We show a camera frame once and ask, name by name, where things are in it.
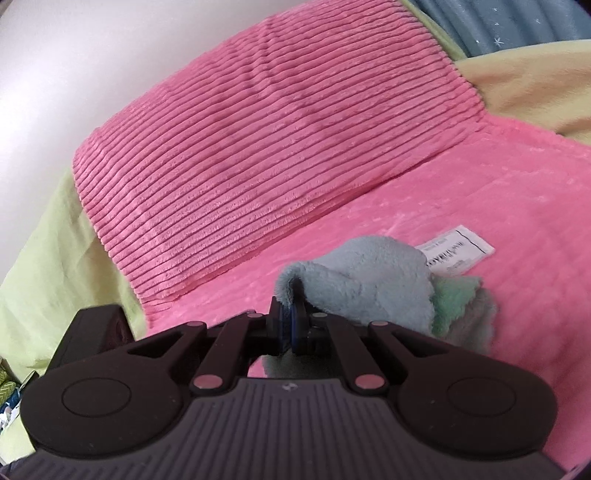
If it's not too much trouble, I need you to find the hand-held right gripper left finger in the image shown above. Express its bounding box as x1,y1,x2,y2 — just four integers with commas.
127,296,296,394

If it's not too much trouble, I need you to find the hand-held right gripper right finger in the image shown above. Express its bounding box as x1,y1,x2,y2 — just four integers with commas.
292,298,462,393

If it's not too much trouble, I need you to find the grey and green microfibre cloth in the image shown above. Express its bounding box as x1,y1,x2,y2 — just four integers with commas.
259,235,499,378

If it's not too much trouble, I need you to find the light green sheet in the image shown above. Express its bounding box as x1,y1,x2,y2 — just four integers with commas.
0,167,149,464

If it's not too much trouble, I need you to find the green patterned box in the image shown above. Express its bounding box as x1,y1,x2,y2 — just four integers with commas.
0,357,23,403

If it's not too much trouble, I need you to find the pink ribbed cushion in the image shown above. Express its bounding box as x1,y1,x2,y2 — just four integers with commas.
71,0,488,304

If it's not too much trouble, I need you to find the white paper card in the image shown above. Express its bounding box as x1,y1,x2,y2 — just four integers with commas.
414,224,496,278

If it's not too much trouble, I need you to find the pink fleece blanket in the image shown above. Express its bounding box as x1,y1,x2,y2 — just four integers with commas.
139,117,591,464

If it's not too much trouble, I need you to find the yellow fleece blanket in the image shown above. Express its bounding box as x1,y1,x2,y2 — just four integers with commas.
455,44,591,145

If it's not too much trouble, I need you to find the blue star-print curtain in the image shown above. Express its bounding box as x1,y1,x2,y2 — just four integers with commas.
409,0,591,59

